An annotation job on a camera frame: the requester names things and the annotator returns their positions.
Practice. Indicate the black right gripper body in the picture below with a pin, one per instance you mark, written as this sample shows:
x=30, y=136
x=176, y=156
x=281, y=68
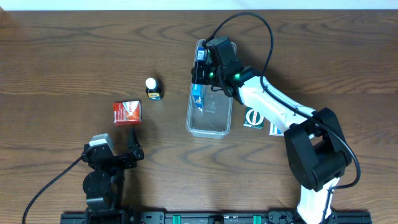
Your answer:
x=199, y=74

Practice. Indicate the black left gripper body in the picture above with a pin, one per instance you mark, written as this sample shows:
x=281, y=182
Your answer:
x=116, y=158

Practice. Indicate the blue medicine box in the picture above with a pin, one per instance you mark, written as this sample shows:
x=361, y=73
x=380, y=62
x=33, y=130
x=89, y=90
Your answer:
x=197, y=96

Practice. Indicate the red Panadol box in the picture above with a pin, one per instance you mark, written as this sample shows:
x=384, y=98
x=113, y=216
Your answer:
x=127, y=113

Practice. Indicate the clear plastic container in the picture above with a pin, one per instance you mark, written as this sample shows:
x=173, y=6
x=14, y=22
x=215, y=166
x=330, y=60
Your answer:
x=214, y=120

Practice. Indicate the dark green round-logo box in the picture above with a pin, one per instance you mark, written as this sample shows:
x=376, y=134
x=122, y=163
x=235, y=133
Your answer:
x=253, y=119

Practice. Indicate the dark syrup bottle white cap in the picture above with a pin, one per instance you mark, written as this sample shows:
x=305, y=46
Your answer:
x=153, y=89

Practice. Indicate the white Panadol box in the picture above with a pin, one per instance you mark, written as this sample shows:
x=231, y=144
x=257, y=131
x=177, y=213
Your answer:
x=274, y=131

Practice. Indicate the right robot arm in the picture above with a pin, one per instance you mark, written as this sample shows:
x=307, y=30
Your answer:
x=318, y=154

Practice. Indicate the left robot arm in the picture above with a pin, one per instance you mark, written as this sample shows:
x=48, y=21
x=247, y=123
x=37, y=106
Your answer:
x=104, y=186

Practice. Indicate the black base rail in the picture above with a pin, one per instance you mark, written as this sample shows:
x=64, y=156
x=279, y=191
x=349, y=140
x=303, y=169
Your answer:
x=275, y=217

